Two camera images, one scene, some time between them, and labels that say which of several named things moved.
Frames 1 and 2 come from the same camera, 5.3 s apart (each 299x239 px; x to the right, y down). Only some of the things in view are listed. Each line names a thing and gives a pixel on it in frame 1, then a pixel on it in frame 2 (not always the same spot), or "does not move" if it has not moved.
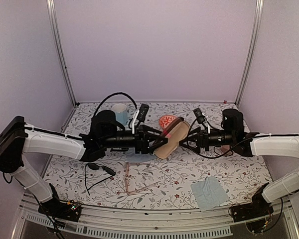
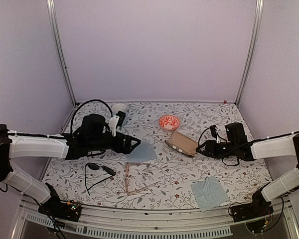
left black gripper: (141, 133) → (127, 148)
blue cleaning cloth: (209, 193) does not move
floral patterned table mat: (178, 155) does not move
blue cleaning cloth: (139, 157) does not move
